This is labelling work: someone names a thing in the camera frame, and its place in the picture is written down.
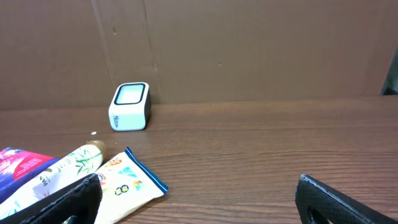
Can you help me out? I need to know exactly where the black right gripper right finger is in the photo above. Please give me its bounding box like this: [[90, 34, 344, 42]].
[[295, 174, 397, 224]]

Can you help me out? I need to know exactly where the white barcode scanner stand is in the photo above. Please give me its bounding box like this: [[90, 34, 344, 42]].
[[108, 82, 152, 131]]

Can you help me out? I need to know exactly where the yellow blue snack bag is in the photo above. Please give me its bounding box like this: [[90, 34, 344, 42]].
[[95, 147, 169, 224]]

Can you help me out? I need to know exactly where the pink purple sanitary pad pack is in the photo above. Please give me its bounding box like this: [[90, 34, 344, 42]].
[[1, 147, 59, 203]]

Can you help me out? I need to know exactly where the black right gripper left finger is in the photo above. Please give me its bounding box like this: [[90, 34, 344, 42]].
[[1, 174, 103, 224]]

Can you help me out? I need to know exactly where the dark object at wall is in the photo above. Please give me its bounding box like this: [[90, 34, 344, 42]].
[[381, 51, 398, 95]]

